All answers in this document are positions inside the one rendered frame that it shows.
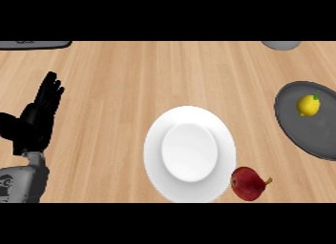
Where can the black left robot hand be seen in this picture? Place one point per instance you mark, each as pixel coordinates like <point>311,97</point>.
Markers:
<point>35,122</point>

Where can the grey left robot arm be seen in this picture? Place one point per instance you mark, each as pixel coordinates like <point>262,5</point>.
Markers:
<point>16,182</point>

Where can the white plate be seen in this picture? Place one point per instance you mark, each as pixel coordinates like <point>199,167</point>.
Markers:
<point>190,153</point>

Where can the yellow lemon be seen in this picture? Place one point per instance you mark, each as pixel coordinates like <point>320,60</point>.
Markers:
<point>308,105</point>

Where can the dark grey pan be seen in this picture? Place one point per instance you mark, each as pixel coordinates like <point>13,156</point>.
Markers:
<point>317,127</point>

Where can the grey flat appliance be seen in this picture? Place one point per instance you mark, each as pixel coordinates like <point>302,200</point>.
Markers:
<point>30,44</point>

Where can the red apple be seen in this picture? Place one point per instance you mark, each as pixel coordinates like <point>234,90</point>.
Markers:
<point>248,183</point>

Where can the pale grey round object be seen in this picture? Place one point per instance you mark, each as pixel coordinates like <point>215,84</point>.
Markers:
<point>282,44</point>

